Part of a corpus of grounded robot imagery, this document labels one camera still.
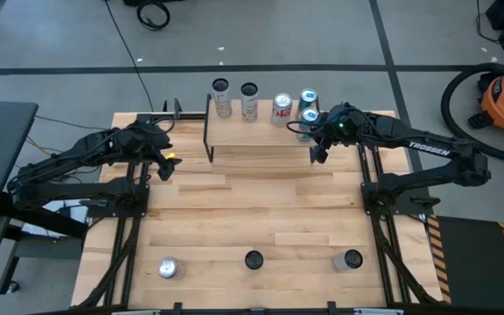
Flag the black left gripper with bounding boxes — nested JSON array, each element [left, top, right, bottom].
[[130, 121, 183, 183]]

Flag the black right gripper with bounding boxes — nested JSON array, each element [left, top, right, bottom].
[[311, 101, 370, 166]]

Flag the blue silver Red Bull can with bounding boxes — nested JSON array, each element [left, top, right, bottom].
[[297, 87, 320, 116], [296, 107, 321, 144]]

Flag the silver Diet Coke can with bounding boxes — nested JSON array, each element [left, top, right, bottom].
[[270, 92, 294, 128], [157, 256, 186, 281]]

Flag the white slim Celsius can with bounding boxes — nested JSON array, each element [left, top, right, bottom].
[[211, 77, 234, 120], [332, 248, 365, 273]]

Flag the Celsius Peach Vibe can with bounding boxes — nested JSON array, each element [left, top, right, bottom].
[[240, 81, 260, 123]]

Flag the Celsius Tropical Vibe can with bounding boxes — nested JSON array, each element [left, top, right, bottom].
[[243, 249, 265, 271]]

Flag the wooden shelf black metal legs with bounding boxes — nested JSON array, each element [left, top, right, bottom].
[[202, 93, 325, 165]]

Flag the white paper box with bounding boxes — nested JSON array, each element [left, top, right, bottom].
[[21, 204, 90, 240]]

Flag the black mat hazard stripes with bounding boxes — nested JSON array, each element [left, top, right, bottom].
[[425, 213, 504, 312]]

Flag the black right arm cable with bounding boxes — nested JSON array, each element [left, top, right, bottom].
[[284, 119, 324, 138]]

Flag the black aluminium table frame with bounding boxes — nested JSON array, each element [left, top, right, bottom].
[[74, 98, 444, 315]]

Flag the long black floor cable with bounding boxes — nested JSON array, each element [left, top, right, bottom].
[[104, 0, 155, 113]]

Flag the coiled black floor cable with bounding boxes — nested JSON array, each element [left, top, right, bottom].
[[136, 0, 172, 32]]

